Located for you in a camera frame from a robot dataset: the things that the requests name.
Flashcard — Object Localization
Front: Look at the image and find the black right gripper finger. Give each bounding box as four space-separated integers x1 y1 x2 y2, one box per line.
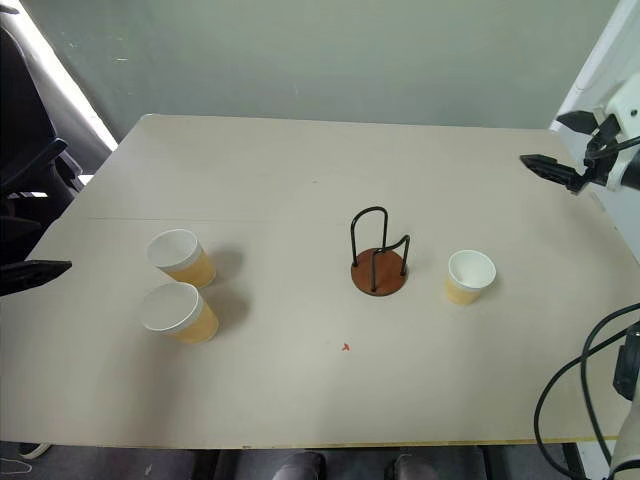
519 153 584 194
556 110 602 134

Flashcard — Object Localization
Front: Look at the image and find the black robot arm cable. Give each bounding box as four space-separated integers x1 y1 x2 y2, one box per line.
533 303 640 480

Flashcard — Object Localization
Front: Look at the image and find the yellow paper cup white rim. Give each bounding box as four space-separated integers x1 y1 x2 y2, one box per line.
146 228 217 289
140 282 220 345
444 249 497 306

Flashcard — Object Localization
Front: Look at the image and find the black office chair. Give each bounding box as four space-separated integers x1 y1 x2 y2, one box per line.
0 7 84 274

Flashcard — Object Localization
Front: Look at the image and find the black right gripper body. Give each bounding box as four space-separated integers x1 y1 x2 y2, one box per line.
582 114 621 185

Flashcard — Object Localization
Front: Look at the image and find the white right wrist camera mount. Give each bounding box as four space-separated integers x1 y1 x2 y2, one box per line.
603 73 640 192

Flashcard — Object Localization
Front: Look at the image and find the wire cup holder wooden base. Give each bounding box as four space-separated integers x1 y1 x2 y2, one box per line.
349 205 412 297

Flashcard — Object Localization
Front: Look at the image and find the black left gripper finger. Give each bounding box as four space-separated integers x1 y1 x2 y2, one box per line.
0 259 73 297

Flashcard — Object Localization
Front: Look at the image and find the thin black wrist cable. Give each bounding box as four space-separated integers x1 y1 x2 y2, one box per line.
584 135 640 164

